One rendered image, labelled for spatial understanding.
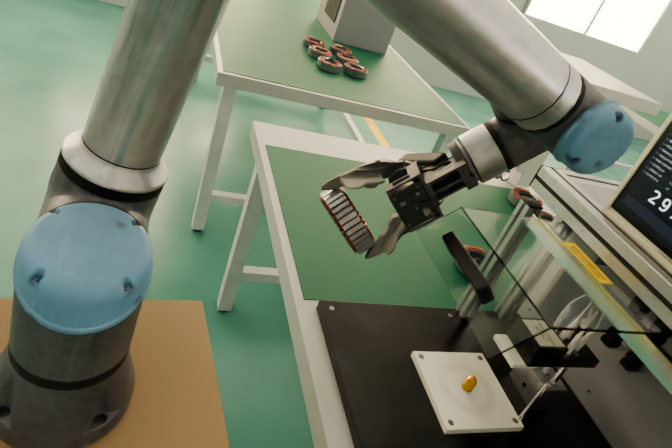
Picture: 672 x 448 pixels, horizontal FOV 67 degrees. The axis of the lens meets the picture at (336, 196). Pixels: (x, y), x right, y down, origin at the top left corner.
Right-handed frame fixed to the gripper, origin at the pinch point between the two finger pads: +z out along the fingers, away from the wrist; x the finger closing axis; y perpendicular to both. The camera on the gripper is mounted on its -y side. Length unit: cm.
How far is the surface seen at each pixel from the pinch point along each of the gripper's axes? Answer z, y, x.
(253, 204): 42, -79, 8
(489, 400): -5.1, 2.8, 39.2
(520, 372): -11.3, -4.1, 42.6
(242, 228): 50, -80, 14
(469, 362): -4.3, -4.4, 36.5
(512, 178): -36, -103, 52
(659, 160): -44.1, -0.7, 14.6
